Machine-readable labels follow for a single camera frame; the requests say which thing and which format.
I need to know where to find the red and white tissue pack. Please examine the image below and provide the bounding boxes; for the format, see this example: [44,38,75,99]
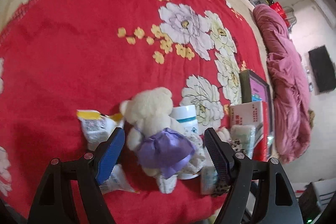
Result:
[229,101,272,161]

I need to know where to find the black wall television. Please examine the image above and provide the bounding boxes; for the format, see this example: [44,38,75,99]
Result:
[308,45,336,94]

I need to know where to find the leopard print scrunchie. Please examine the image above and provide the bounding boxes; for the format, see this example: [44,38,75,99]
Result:
[211,138,247,198]

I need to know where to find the green tissue packet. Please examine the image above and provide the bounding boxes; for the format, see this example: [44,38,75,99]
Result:
[231,125,256,159]
[201,165,219,194]

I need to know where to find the red floral blanket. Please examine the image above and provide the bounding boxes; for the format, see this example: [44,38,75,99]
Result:
[0,0,273,220]

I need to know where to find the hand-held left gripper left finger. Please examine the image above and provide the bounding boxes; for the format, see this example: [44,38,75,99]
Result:
[28,127,126,224]

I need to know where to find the white teddy bear purple dress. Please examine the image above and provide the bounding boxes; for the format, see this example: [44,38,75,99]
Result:
[119,87,197,180]

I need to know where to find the white pill bottle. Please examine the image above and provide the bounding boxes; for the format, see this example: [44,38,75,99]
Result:
[171,105,204,180]

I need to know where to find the white air conditioner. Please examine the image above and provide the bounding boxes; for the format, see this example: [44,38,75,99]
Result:
[314,0,336,28]

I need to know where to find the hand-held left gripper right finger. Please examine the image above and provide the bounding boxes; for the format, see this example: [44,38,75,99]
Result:
[204,127,301,224]

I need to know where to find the pink quilt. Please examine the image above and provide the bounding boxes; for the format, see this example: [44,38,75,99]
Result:
[252,4,314,164]

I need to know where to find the dark rectangular tray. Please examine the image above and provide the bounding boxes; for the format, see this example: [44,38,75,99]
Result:
[239,69,275,159]

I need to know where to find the red gift bags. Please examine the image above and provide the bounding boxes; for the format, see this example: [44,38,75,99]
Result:
[265,0,288,20]

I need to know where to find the pink book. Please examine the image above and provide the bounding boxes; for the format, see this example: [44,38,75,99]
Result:
[249,77,271,109]

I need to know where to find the storage box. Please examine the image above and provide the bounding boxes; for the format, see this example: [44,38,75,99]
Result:
[297,178,334,222]

